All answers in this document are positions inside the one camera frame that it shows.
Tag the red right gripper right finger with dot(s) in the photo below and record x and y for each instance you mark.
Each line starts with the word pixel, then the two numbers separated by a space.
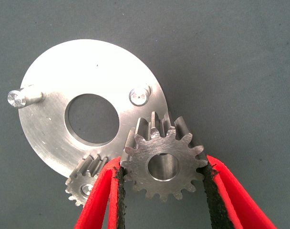
pixel 230 205

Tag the steel planetary gear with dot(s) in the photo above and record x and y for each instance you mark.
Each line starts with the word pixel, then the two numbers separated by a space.
pixel 140 155
pixel 78 181

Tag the round metal carrier plate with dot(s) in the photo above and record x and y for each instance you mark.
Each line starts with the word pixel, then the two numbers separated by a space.
pixel 87 71

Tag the dark grey table cloth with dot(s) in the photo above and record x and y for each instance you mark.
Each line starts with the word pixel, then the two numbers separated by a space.
pixel 207 47

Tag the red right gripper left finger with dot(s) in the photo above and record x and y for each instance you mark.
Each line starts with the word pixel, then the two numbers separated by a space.
pixel 99 202

